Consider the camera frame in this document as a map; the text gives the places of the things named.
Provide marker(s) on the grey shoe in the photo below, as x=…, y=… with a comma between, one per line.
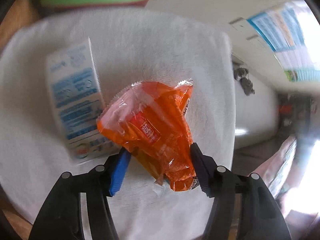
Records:
x=240, y=73
x=247, y=86

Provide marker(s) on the grey shoe left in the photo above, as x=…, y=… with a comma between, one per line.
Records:
x=240, y=73

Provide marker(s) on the red bucket on shelf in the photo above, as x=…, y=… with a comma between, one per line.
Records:
x=285, y=110

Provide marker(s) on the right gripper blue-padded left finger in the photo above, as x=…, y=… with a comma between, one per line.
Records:
x=105, y=181

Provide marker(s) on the white blue milk carton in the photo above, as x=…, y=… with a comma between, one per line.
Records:
x=77, y=101

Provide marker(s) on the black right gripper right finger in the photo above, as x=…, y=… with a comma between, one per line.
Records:
x=216, y=182

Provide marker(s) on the dark storage shelf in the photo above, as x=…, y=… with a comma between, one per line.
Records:
x=299, y=122

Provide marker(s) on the grey shoe right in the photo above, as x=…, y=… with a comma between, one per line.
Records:
x=247, y=86

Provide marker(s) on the striped pink bedding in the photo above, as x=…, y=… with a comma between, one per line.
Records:
x=274, y=172

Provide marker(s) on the white towel cloth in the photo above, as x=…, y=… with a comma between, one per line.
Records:
x=128, y=45

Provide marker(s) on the orange snack bag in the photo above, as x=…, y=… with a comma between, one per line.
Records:
x=147, y=118

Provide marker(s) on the wall poster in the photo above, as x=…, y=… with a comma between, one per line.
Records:
x=292, y=32

